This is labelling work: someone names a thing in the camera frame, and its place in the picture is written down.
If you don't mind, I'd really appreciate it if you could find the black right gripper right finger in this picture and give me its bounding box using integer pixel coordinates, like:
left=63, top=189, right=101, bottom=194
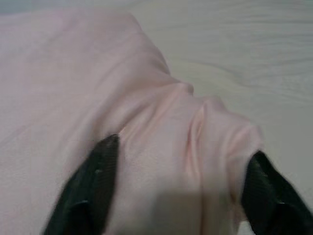
left=241, top=151, right=313, bottom=235

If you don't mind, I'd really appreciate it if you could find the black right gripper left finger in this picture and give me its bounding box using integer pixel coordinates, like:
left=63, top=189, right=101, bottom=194
left=41, top=134, right=120, bottom=235

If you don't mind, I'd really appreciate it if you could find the pink patterned pillow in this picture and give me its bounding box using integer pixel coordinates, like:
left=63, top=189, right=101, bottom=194
left=0, top=9, right=266, bottom=235

